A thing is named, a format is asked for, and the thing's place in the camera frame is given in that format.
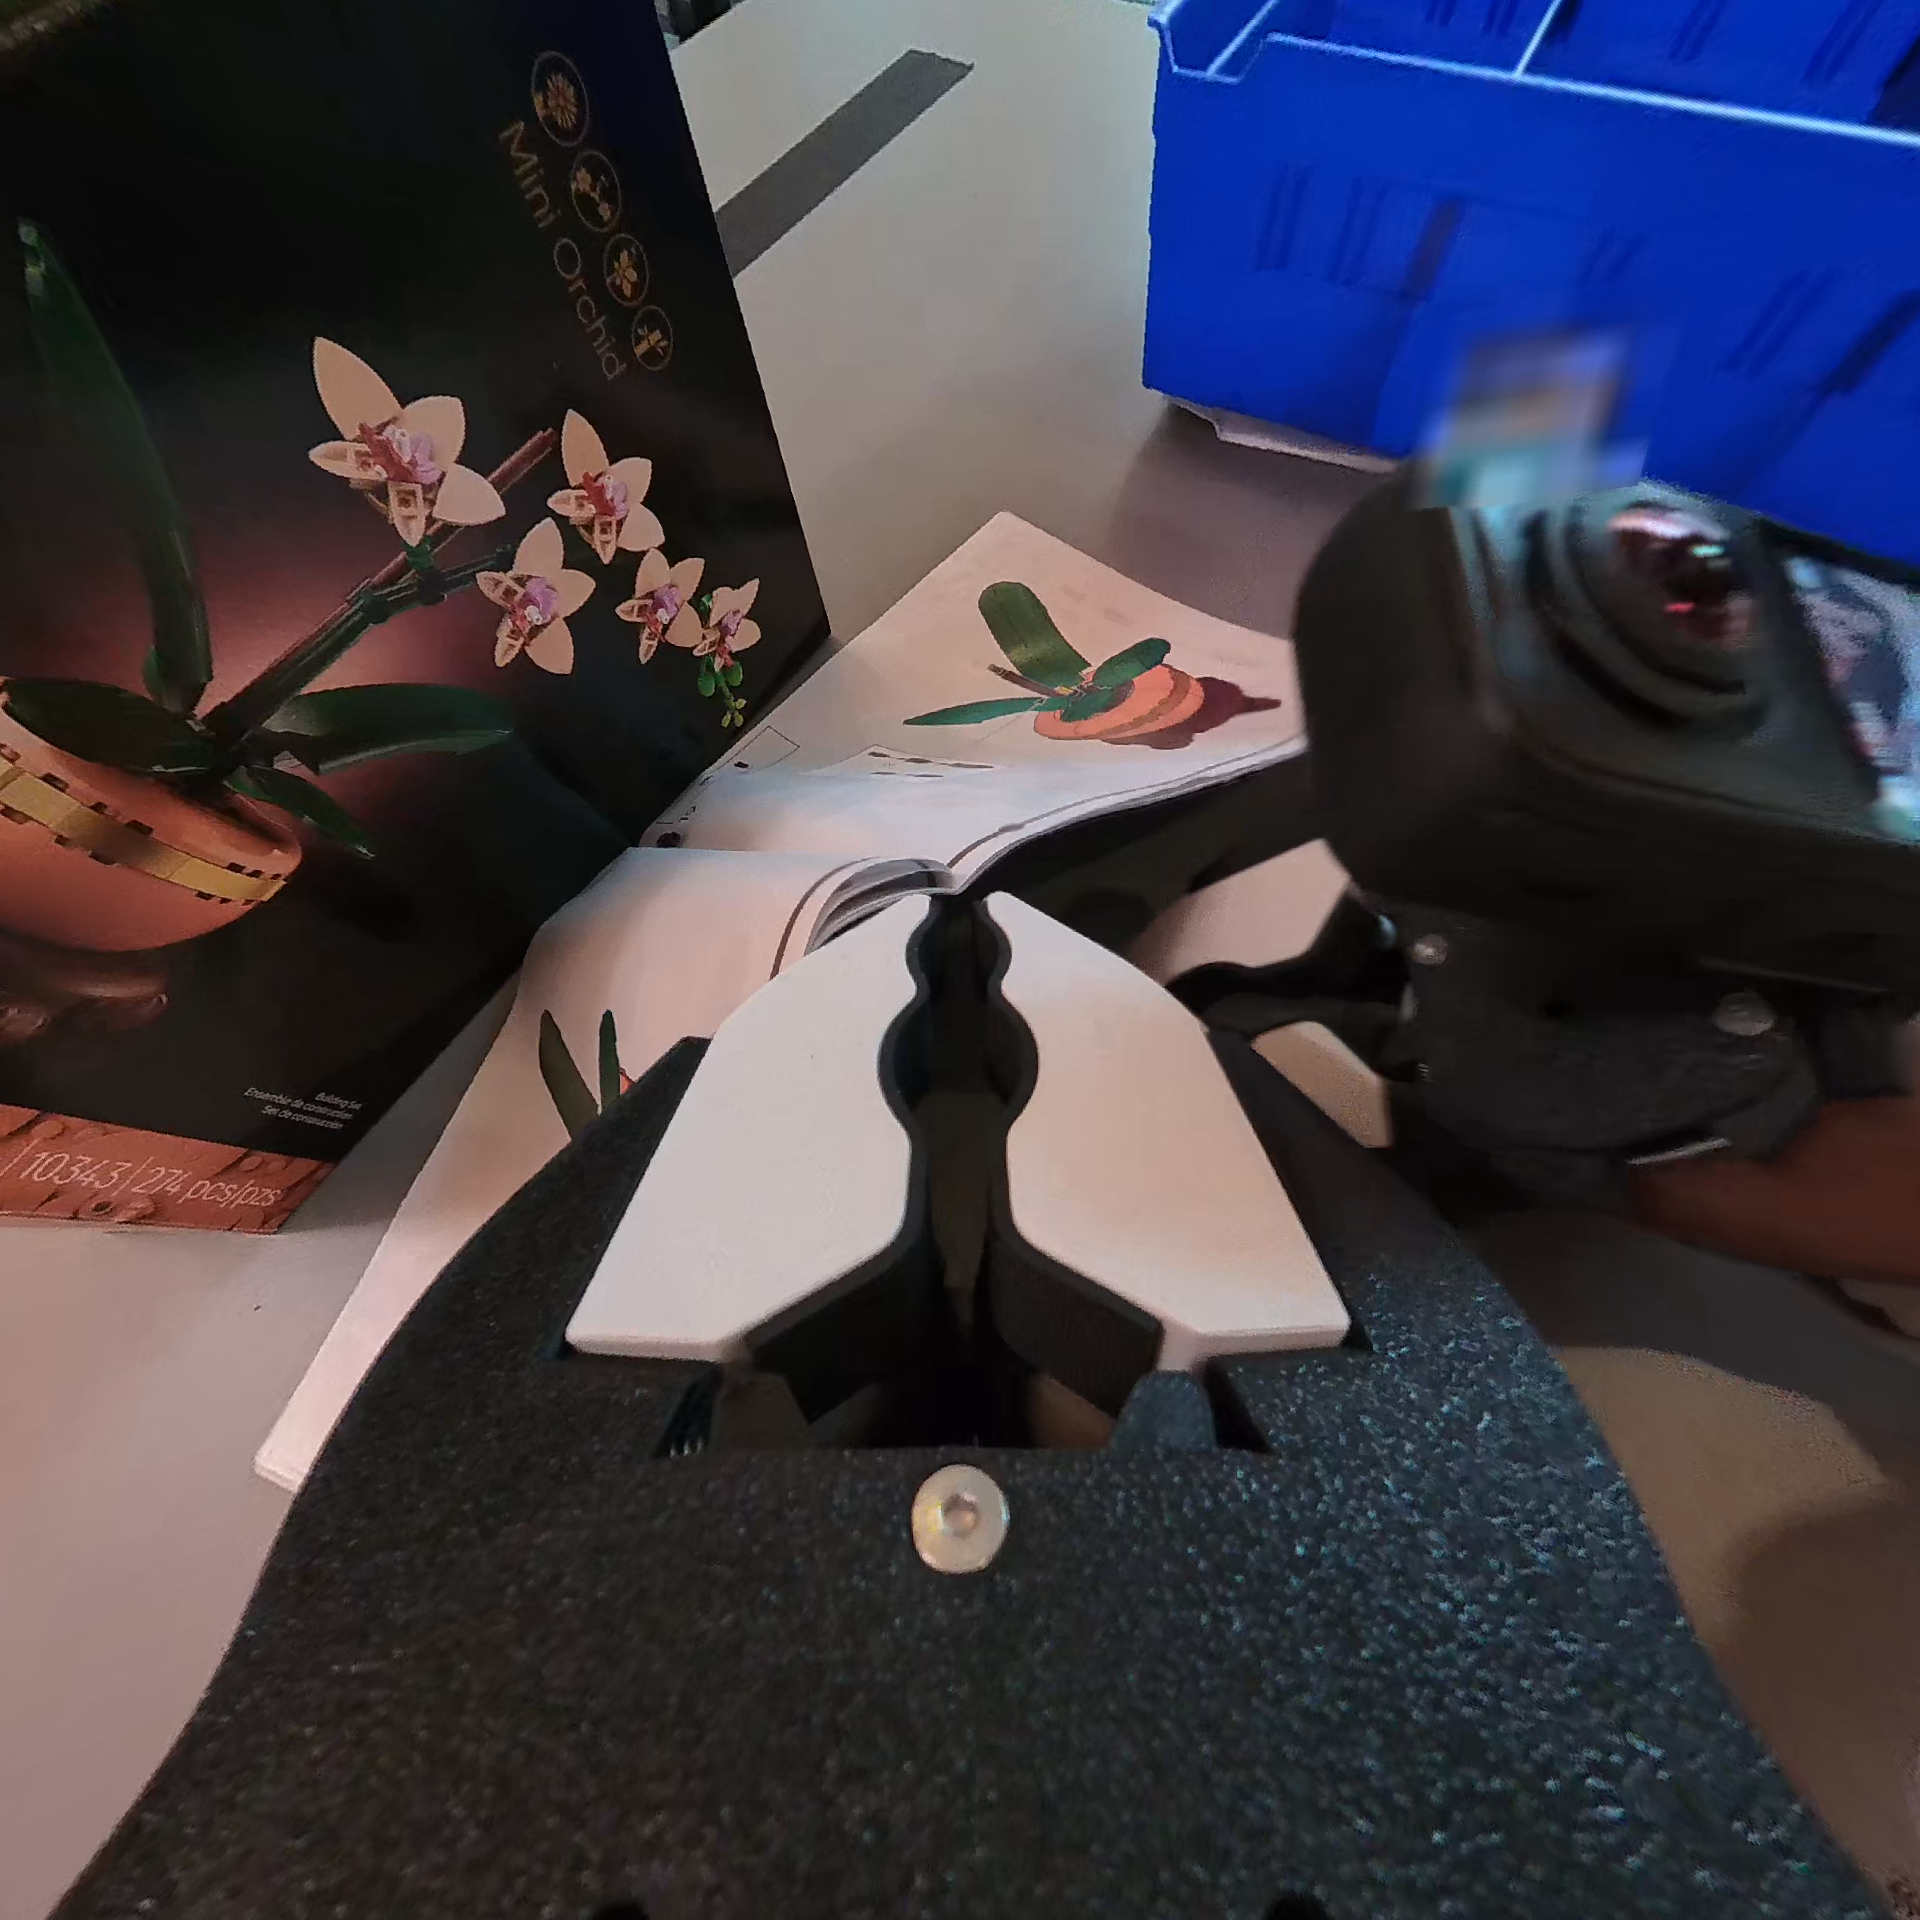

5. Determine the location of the grey desk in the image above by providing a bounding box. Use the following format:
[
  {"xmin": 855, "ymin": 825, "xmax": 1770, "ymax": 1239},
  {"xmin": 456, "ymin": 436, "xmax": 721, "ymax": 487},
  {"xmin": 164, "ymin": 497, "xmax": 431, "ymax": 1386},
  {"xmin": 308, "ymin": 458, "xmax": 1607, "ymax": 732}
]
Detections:
[{"xmin": 0, "ymin": 0, "xmax": 1920, "ymax": 1920}]

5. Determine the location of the blue plastic bin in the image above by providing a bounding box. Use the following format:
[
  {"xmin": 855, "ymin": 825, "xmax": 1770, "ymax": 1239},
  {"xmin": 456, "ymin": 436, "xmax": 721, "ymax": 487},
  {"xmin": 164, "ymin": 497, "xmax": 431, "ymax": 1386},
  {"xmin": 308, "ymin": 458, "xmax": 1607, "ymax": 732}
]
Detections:
[{"xmin": 1143, "ymin": 0, "xmax": 1920, "ymax": 572}]

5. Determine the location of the person's right hand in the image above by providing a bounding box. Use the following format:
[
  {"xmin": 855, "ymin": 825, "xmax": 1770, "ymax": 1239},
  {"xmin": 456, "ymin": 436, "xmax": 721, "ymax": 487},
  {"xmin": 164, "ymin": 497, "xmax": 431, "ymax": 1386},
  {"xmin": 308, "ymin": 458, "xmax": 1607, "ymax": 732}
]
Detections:
[{"xmin": 1635, "ymin": 1103, "xmax": 1920, "ymax": 1307}]

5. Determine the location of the open instruction booklet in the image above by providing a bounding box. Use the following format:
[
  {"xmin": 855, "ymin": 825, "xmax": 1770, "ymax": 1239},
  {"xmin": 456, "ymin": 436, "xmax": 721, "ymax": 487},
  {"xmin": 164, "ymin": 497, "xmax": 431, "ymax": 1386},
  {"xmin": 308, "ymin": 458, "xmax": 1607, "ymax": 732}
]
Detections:
[{"xmin": 257, "ymin": 511, "xmax": 1321, "ymax": 1496}]

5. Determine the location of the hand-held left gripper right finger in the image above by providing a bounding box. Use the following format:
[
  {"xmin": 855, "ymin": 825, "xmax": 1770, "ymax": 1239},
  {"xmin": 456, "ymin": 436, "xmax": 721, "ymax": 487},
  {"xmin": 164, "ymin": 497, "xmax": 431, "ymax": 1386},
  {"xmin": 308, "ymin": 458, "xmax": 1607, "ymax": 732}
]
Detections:
[{"xmin": 984, "ymin": 892, "xmax": 1354, "ymax": 1369}]

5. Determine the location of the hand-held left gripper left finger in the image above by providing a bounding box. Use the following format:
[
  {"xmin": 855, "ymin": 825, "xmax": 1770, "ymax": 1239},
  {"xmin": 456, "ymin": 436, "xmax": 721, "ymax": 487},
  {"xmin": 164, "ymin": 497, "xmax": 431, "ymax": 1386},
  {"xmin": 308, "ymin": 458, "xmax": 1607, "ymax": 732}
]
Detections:
[{"xmin": 568, "ymin": 897, "xmax": 923, "ymax": 1367}]

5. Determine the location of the white paper sheet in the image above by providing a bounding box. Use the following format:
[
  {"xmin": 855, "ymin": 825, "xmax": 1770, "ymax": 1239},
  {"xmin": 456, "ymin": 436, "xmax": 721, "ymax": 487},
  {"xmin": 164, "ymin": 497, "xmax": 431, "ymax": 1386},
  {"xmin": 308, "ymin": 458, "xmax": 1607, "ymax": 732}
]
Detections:
[{"xmin": 1191, "ymin": 399, "xmax": 1403, "ymax": 471}]

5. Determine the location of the dark orchid toy set box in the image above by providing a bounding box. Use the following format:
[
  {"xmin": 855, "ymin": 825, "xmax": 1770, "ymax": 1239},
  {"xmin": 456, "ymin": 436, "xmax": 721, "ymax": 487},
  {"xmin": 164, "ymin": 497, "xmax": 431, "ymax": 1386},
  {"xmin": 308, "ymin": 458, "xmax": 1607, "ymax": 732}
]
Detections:
[{"xmin": 0, "ymin": 0, "xmax": 835, "ymax": 1234}]

